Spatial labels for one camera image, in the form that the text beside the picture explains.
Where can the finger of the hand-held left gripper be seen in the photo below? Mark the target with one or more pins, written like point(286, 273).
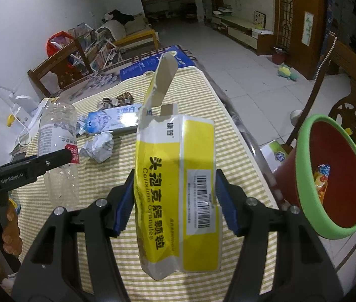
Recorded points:
point(49, 163)

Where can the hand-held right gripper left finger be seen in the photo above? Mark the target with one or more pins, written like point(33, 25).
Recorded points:
point(124, 204)

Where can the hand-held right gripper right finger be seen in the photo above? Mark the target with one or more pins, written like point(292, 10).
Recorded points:
point(228, 204)

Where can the clear plastic bottle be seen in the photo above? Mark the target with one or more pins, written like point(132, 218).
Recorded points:
point(55, 122)

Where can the grey paper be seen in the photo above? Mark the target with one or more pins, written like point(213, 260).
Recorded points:
point(97, 146)

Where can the yellow white medicine box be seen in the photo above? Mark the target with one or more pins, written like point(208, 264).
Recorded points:
point(171, 151)

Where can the red bin with green rim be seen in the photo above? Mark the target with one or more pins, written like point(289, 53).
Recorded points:
point(332, 151)

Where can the person's left hand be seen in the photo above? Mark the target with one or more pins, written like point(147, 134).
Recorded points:
point(12, 236)

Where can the white desk lamp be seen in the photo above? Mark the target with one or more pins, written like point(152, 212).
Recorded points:
point(20, 103)

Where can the white carton blue emblem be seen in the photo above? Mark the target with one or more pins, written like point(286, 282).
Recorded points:
point(278, 154)

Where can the small crumpled paper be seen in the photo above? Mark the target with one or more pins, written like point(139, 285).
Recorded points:
point(107, 103)

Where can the plain wooden chair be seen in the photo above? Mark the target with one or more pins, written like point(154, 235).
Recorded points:
point(58, 75)

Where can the white floor bowl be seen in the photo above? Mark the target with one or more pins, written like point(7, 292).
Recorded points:
point(295, 116)

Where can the red bag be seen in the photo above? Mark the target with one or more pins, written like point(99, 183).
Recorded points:
point(53, 42)

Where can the white magazine rack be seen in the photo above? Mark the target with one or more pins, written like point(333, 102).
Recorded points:
point(99, 47)

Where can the blue folder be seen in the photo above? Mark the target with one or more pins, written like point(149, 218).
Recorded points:
point(140, 67)

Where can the green plush toy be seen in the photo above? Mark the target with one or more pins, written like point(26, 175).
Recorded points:
point(286, 70)

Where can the small red floor bin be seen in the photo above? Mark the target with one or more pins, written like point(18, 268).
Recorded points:
point(280, 56)

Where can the panda plush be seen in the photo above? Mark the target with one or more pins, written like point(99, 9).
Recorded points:
point(118, 15)

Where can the wooden lattice partition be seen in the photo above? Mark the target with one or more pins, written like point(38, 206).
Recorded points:
point(297, 56)

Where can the low television cabinet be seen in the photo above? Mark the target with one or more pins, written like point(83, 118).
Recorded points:
point(244, 33)

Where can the carved wooden chair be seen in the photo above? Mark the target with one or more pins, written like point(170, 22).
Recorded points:
point(354, 78)

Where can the square framed picture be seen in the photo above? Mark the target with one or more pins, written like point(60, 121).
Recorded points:
point(259, 19)

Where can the wooden frame sofa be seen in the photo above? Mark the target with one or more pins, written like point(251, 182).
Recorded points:
point(133, 33)

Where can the paper wall scroll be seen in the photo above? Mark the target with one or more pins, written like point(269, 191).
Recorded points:
point(310, 28)

